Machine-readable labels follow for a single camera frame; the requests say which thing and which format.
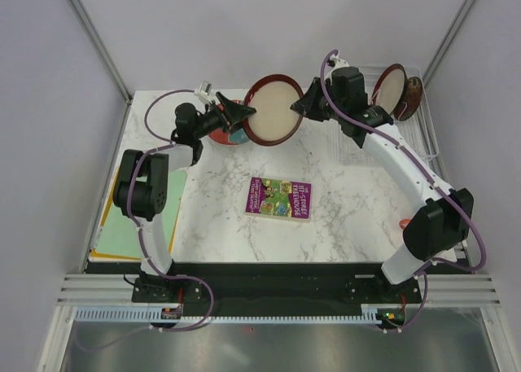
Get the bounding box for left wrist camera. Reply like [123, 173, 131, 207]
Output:
[194, 81, 214, 105]

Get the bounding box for cream plate brown rim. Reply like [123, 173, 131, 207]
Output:
[243, 74, 304, 147]

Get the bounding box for orange mug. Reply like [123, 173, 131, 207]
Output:
[399, 219, 410, 230]

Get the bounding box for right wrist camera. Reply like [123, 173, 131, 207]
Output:
[326, 54, 350, 72]

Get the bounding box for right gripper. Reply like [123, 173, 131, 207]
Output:
[292, 76, 345, 121]

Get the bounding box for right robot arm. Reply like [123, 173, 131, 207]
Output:
[217, 62, 474, 302]

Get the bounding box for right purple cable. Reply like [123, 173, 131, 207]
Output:
[320, 48, 489, 335]

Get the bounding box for green cutting mat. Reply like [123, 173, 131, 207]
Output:
[94, 164, 188, 259]

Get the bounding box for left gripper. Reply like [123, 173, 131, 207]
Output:
[194, 92, 256, 140]

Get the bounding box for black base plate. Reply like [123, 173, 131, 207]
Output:
[83, 260, 475, 318]

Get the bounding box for red blue floral plate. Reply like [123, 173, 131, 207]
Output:
[208, 125, 250, 147]

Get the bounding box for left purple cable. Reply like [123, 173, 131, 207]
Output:
[128, 89, 216, 332]

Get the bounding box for white wire dish rack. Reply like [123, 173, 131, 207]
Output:
[327, 66, 439, 167]

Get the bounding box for purple treehouse book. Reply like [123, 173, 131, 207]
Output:
[245, 177, 313, 221]

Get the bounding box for purple cable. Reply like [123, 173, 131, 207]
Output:
[320, 48, 489, 335]
[128, 89, 216, 332]

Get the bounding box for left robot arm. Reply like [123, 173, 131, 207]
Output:
[112, 99, 256, 301]

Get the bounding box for dark red floral plate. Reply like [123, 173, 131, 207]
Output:
[392, 77, 423, 121]

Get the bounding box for white cable duct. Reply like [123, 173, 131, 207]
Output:
[74, 305, 404, 325]

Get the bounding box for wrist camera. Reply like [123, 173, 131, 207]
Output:
[194, 81, 214, 105]
[326, 54, 350, 72]

